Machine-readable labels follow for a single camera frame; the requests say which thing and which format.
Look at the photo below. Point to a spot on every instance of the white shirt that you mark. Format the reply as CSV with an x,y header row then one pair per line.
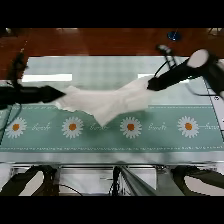
x,y
106,100

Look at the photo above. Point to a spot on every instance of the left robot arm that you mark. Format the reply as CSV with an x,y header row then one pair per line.
x,y
30,94

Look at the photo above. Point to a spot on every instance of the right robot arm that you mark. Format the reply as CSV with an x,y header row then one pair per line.
x,y
180,72

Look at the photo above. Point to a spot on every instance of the silver frame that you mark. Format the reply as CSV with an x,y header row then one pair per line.
x,y
140,186

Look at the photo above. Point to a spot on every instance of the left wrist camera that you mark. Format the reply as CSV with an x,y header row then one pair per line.
x,y
19,65

